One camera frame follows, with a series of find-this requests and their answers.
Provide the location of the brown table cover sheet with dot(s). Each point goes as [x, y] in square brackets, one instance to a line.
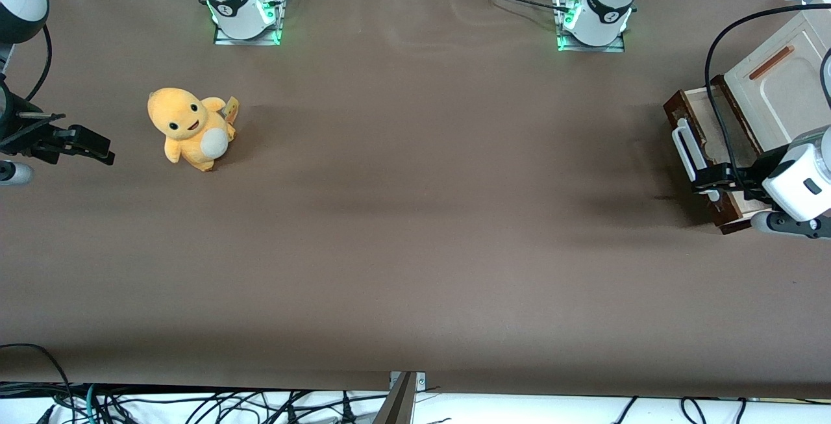
[415, 229]

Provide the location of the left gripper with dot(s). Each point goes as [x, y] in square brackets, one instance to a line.
[748, 174]

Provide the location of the yellow plush dinosaur toy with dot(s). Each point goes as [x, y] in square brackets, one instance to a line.
[185, 122]

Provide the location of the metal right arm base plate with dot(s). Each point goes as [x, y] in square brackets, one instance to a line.
[224, 37]

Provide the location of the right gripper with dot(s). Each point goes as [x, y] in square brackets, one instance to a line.
[18, 137]

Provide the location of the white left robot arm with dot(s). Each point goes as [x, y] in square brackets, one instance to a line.
[600, 8]

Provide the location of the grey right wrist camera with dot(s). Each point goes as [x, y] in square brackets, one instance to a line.
[14, 173]

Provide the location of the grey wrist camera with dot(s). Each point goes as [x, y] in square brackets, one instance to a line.
[14, 173]
[789, 224]

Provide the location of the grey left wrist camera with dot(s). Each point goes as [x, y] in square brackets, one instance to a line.
[789, 224]

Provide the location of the aluminium camera mount post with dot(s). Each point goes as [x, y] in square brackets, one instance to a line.
[399, 404]

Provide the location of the cream wooden drawer cabinet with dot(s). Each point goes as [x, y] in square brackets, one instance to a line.
[792, 99]

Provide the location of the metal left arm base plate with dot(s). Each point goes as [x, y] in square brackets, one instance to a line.
[571, 44]

